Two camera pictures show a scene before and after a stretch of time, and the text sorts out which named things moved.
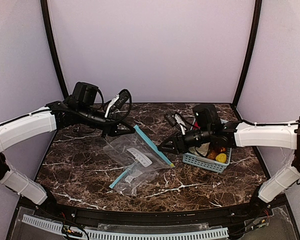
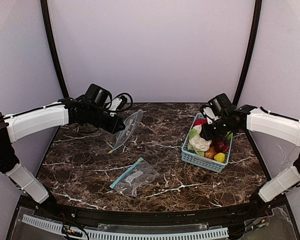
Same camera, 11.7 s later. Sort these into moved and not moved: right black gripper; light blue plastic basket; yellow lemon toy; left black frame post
Moved: right black gripper
Not moved: yellow lemon toy; left black frame post; light blue plastic basket
